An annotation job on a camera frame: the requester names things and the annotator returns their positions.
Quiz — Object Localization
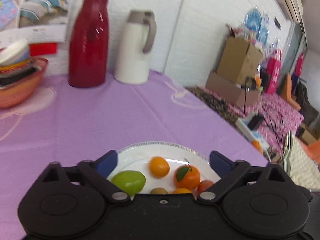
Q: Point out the orange glass bowl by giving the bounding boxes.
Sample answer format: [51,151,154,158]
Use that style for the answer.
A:
[0,57,49,109]

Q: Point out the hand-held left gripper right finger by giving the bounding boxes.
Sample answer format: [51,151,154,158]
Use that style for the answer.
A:
[198,151,291,202]

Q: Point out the dark patterned blanket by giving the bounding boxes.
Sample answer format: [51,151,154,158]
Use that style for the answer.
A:
[186,86,239,128]

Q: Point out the white bowl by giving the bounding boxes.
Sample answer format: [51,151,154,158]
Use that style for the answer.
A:
[0,38,30,66]

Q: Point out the dark bowl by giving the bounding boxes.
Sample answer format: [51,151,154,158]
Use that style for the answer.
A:
[0,66,43,86]

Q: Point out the white wall conduit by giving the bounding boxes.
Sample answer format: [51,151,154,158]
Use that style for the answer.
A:
[162,0,191,74]

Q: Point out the dark clothing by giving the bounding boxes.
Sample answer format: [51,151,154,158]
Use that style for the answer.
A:
[295,80,319,126]

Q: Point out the orange chair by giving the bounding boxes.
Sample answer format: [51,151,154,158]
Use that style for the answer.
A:
[280,74,301,111]

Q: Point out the bedding wall poster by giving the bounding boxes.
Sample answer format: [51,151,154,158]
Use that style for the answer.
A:
[0,0,78,43]

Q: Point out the green apple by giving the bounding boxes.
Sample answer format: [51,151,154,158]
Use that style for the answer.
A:
[111,170,146,196]

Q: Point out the red wall poster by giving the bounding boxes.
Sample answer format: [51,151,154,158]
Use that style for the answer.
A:
[29,42,58,56]

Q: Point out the white checked cloth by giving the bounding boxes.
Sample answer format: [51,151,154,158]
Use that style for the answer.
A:
[282,132,320,188]

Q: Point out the white power strip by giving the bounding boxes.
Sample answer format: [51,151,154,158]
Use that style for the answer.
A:
[236,116,269,151]

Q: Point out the purple tablecloth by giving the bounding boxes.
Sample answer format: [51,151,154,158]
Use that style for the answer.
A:
[0,69,269,240]

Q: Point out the tangerine with green leaf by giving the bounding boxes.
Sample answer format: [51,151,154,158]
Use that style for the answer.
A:
[174,165,201,190]

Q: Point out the tall cardboard box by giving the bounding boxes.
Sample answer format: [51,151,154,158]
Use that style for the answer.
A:
[216,36,264,85]

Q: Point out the patterned bowl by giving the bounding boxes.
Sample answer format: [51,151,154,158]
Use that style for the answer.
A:
[0,57,34,72]

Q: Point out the pink gift bag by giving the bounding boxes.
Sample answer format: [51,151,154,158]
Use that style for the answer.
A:
[265,49,283,94]

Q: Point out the red yellow peach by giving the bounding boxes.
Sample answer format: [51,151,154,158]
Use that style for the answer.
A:
[197,180,215,195]

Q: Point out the black box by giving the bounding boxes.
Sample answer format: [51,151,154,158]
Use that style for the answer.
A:
[247,114,264,131]

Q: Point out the white thermos jug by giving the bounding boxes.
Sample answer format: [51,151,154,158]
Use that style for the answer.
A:
[114,10,157,85]

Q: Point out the black lamp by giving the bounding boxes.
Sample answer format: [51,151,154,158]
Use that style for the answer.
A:
[244,76,262,92]

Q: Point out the flat cardboard box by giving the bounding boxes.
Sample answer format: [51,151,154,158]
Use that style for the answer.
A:
[205,70,262,108]

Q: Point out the red thermos jug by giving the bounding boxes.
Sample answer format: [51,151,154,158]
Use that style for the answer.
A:
[68,0,109,88]

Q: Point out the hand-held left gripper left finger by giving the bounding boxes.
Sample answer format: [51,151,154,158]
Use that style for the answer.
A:
[41,150,131,203]

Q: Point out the pink floral blanket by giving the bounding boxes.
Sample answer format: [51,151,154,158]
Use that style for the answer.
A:
[225,94,304,155]

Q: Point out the large white plate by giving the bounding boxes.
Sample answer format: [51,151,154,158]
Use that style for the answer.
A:
[107,141,222,196]

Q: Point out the blue decorative plate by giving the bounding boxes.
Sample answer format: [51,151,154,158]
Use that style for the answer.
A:
[244,7,271,43]

